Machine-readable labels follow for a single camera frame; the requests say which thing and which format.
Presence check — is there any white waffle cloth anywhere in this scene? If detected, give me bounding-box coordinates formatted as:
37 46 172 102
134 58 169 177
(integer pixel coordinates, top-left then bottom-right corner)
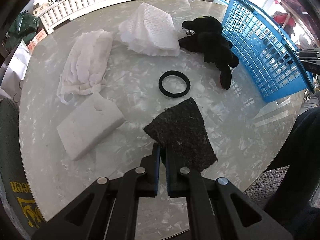
118 3 180 56

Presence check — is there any dark chair with yellow print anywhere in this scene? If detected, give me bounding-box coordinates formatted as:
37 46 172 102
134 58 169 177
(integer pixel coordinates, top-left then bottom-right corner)
1 98 45 239

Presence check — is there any white paper shopping bag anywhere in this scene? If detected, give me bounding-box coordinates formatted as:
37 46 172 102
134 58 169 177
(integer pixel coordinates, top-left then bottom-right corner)
1 40 31 104

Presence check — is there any black scouring pad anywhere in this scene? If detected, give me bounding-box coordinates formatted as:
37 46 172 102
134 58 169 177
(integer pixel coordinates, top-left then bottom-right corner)
143 98 218 172

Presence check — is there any black hair band ring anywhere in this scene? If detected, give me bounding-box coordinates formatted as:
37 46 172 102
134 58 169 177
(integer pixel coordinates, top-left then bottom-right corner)
158 70 192 99

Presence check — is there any black plush toy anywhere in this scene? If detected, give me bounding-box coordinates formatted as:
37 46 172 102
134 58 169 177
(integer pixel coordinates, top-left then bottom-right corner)
178 16 239 90

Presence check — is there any white foam sponge block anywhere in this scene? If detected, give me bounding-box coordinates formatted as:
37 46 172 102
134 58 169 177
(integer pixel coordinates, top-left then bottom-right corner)
57 92 125 161

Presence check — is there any orange cardboard box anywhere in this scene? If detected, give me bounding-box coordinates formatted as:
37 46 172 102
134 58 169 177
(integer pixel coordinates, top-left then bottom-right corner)
27 28 47 53

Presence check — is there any dark green plastic bag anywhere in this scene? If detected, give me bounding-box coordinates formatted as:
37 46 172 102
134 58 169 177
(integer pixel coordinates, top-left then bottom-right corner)
5 11 40 51

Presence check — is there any blue plastic laundry basket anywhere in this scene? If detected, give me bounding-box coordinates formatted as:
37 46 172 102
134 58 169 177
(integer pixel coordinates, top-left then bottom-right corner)
222 0 315 102

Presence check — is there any white gauze cloth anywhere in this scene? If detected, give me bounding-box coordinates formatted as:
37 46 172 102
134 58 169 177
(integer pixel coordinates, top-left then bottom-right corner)
56 29 113 105

